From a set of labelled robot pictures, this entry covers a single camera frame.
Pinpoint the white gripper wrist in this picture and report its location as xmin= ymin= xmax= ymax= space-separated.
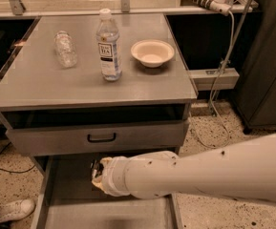
xmin=92 ymin=156 xmax=132 ymax=197

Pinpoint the black rxbar chocolate wrapper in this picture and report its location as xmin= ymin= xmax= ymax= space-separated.
xmin=91 ymin=160 xmax=104 ymax=178

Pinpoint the grey metal rail beam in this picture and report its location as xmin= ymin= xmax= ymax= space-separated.
xmin=188 ymin=68 xmax=240 ymax=91

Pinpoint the grey top drawer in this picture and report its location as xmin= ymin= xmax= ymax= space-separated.
xmin=7 ymin=120 xmax=188 ymax=156

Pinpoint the white sneaker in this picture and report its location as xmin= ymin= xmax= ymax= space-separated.
xmin=0 ymin=199 xmax=35 ymax=224

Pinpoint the white power strip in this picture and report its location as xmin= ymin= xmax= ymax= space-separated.
xmin=189 ymin=0 xmax=231 ymax=16

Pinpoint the metal frame shelf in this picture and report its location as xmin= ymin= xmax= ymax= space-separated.
xmin=0 ymin=0 xmax=260 ymax=19

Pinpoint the white power cable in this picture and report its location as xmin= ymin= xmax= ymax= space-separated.
xmin=189 ymin=10 xmax=235 ymax=150

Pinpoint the black floor cable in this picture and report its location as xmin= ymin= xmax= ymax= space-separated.
xmin=0 ymin=141 xmax=36 ymax=175

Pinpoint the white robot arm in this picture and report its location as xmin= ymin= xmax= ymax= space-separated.
xmin=92 ymin=134 xmax=276 ymax=205

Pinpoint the upright tea bottle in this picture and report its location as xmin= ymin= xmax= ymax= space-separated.
xmin=96 ymin=9 xmax=122 ymax=81

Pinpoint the black drawer handle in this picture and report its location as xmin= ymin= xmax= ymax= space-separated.
xmin=87 ymin=133 xmax=117 ymax=143

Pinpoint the grey drawer cabinet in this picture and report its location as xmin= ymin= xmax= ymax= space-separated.
xmin=0 ymin=13 xmax=197 ymax=170

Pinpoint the open grey middle drawer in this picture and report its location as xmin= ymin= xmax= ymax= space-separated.
xmin=31 ymin=154 xmax=183 ymax=229

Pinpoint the white paper bowl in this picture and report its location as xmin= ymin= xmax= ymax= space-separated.
xmin=131 ymin=39 xmax=175 ymax=68

